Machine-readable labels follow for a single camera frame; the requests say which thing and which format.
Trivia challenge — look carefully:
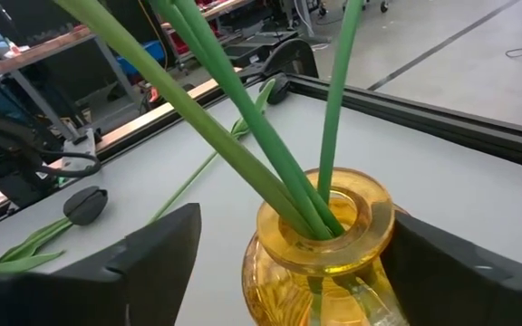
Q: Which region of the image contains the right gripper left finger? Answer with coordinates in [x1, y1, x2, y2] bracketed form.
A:
[0, 203, 202, 326]

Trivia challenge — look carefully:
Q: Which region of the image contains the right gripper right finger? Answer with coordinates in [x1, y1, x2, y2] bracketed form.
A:
[380, 211, 522, 326]

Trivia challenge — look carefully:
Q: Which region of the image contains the black artificial tulip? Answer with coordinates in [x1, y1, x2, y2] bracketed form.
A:
[0, 185, 109, 273]

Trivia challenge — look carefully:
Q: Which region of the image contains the yellow glass vase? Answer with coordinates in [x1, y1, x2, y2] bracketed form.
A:
[241, 167, 410, 326]

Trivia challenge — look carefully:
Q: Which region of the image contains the light wooden table board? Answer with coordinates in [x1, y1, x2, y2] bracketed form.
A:
[0, 67, 244, 221]

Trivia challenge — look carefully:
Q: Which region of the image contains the blue plastic crate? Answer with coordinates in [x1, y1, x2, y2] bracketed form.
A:
[118, 40, 167, 76]

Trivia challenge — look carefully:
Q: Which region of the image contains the black computer tower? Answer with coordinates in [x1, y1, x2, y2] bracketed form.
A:
[242, 30, 299, 51]
[223, 43, 266, 69]

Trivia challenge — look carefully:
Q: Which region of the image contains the silver metal bracket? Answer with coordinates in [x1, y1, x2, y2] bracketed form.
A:
[61, 129, 97, 171]

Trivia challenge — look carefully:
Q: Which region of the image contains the black table frame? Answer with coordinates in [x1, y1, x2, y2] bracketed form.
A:
[0, 72, 522, 236]

